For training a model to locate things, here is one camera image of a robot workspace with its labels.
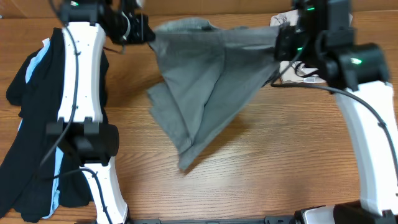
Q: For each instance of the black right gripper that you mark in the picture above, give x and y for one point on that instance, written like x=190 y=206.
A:
x=287 y=37

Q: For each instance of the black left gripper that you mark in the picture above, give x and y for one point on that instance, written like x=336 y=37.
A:
x=138 y=18

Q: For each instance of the grey shorts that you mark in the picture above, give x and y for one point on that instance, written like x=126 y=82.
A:
x=210 y=74

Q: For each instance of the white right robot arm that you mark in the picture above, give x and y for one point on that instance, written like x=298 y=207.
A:
x=358 y=77

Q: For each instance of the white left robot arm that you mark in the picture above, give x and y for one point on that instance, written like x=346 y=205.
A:
x=80 y=131

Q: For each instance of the beige folded shorts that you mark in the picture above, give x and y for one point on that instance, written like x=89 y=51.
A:
x=295 y=62

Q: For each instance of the black garment with blue stripes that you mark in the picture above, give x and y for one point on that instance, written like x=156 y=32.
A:
x=32 y=189

